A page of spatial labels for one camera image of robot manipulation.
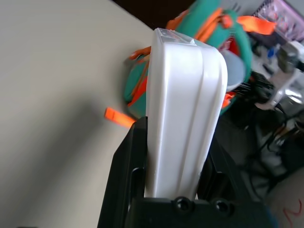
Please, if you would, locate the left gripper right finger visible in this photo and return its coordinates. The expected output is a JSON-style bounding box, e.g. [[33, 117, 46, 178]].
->
[[198, 142, 238, 202]]

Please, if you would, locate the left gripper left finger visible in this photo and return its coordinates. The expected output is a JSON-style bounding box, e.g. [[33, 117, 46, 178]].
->
[[97, 116, 149, 228]]

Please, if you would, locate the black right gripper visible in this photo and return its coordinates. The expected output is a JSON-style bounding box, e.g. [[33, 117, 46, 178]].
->
[[244, 72, 274, 105]]

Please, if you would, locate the teal and orange backpack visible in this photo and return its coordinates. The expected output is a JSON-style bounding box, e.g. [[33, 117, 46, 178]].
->
[[104, 7, 275, 130]]

